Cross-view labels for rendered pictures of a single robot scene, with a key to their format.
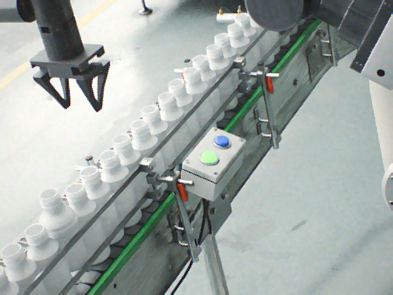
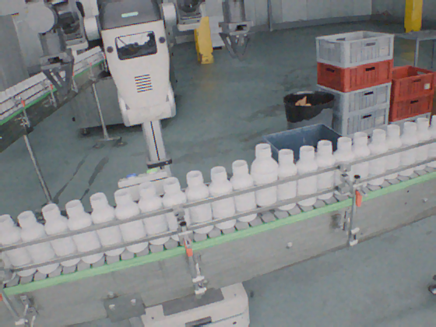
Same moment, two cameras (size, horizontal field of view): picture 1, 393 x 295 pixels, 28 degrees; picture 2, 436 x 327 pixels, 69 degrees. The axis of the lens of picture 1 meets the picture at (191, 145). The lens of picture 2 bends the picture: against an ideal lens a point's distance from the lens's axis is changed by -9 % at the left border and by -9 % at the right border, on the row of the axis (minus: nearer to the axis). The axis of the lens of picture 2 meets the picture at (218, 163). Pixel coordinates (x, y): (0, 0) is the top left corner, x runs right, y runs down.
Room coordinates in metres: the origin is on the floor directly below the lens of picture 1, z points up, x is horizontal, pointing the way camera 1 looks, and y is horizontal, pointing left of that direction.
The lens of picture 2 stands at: (1.88, 0.71, 1.56)
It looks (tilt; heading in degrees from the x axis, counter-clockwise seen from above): 27 degrees down; 223
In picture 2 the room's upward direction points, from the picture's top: 7 degrees counter-clockwise
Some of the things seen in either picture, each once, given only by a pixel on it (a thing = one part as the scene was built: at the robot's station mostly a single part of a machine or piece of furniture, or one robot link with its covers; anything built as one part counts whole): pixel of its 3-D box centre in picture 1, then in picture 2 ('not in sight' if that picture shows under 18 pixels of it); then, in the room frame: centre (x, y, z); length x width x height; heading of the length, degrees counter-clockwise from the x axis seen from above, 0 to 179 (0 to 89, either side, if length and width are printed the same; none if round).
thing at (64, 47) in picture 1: (62, 41); (233, 14); (1.15, 0.15, 1.51); 0.10 x 0.07 x 0.07; 54
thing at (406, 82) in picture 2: not in sight; (402, 82); (-1.92, -0.01, 0.55); 0.61 x 0.41 x 0.22; 148
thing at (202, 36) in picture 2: not in sight; (202, 40); (-4.42, -5.04, 0.55); 0.40 x 0.40 x 1.10; 55
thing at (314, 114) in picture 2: not in sight; (309, 131); (-0.77, -0.56, 0.32); 0.45 x 0.45 x 0.64
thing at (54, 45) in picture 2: not in sight; (54, 44); (1.51, -0.11, 1.51); 0.10 x 0.07 x 0.07; 55
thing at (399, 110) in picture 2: not in sight; (399, 102); (-1.91, -0.01, 0.33); 0.61 x 0.41 x 0.22; 148
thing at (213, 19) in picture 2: not in sight; (216, 31); (-6.31, -6.15, 0.50); 1.24 x 1.03 x 1.00; 148
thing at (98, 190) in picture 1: (100, 205); (221, 198); (1.34, 0.21, 1.08); 0.06 x 0.06 x 0.17
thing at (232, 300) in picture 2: not in sight; (184, 274); (1.07, -0.39, 0.24); 0.68 x 0.53 x 0.41; 55
